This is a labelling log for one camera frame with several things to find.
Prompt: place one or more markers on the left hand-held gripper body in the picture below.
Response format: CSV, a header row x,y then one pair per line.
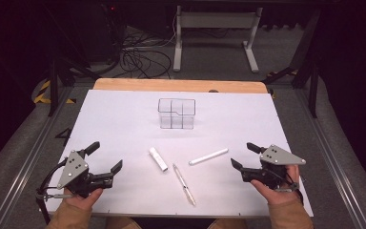
x,y
76,173

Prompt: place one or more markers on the clear plastic organizer box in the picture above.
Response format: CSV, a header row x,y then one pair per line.
x,y
177,114

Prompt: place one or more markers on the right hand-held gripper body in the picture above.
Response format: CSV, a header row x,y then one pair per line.
x,y
276,165

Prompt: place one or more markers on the person's left hand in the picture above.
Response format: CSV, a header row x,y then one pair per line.
x,y
87,198

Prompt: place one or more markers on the person's leg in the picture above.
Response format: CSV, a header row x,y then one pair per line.
x,y
122,223
227,224

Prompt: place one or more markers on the person's right hand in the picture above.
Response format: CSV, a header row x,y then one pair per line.
x,y
278,195

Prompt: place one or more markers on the white pen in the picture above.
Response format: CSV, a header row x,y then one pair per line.
x,y
208,156

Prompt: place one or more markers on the yellow black hazard tape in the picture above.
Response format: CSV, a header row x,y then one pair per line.
x,y
43,95

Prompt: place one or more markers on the person's left leg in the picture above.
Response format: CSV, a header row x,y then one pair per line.
x,y
122,223

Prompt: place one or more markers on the silver pen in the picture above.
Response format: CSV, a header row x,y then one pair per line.
x,y
183,184

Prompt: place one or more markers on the metal floor rail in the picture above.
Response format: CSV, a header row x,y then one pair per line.
x,y
330,159
28,159

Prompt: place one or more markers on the white square tube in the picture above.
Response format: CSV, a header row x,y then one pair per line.
x,y
158,159

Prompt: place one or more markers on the person's right leg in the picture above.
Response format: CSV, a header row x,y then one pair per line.
x,y
227,224

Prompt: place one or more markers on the white metal desk frame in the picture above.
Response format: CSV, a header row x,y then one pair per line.
x,y
216,19

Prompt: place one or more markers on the black metal stand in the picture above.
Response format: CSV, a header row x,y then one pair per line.
x,y
54,86
313,89

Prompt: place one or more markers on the white table sheet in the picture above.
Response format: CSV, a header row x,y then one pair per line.
x,y
133,133

